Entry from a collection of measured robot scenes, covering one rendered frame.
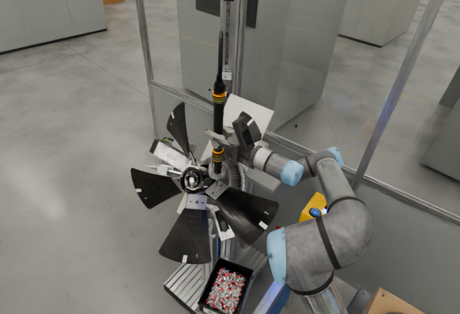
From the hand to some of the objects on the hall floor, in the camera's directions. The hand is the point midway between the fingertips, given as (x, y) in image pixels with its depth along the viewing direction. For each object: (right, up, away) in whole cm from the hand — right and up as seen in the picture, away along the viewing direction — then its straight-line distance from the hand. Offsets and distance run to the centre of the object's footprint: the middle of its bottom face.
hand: (211, 128), depth 107 cm
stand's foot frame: (-3, -103, +110) cm, 151 cm away
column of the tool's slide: (-1, -73, +148) cm, 165 cm away
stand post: (+6, -97, +119) cm, 153 cm away
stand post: (-8, -108, +104) cm, 150 cm away
